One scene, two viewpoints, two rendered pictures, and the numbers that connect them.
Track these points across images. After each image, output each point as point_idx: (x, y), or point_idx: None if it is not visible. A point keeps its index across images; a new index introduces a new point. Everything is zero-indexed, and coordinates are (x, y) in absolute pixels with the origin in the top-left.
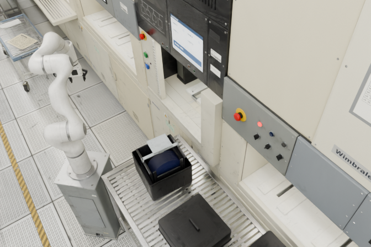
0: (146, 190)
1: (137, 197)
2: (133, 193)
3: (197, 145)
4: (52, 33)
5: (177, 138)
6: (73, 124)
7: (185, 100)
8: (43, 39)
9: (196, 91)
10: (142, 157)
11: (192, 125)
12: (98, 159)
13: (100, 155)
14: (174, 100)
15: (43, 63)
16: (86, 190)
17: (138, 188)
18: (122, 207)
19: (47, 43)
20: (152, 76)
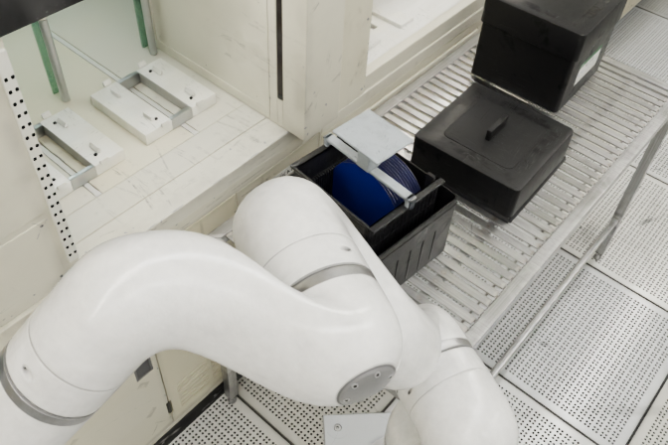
0: (421, 272)
1: (450, 286)
2: (443, 298)
3: (258, 169)
4: (118, 240)
5: (220, 238)
6: (441, 311)
7: (84, 205)
8: (190, 276)
9: (51, 170)
10: (406, 197)
11: (203, 172)
12: (358, 444)
13: (338, 444)
14: (82, 235)
15: (362, 262)
16: None
17: (423, 290)
18: (491, 311)
19: (226, 244)
20: (14, 244)
